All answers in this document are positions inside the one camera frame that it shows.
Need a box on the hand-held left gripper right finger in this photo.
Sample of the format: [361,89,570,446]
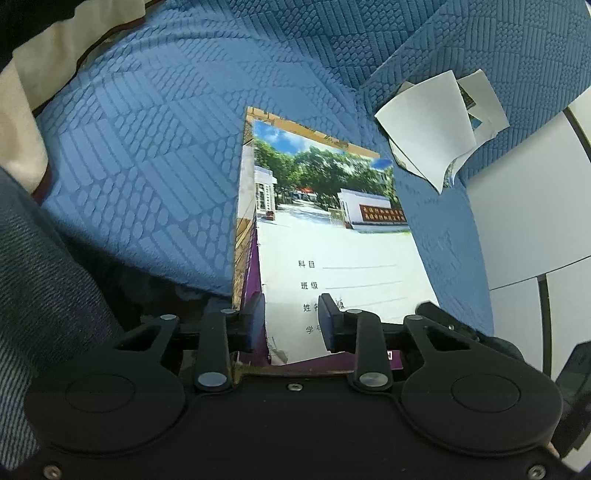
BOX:
[318,293,482,394]

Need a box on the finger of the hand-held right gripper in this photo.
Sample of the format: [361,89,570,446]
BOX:
[416,301,525,368]

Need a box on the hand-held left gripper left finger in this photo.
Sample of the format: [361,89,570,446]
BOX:
[113,292,269,394]

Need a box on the painting cover book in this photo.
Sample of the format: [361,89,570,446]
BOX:
[232,106,393,310]

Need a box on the pile of postcards and papers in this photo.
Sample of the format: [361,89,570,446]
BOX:
[375,70,477,195]

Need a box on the blue textured sofa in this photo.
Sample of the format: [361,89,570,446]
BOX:
[32,0,591,333]

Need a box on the grey knitted fabric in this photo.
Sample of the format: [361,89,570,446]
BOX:
[0,166,139,462]

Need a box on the beige pillow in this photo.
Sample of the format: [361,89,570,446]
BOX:
[0,0,155,201]

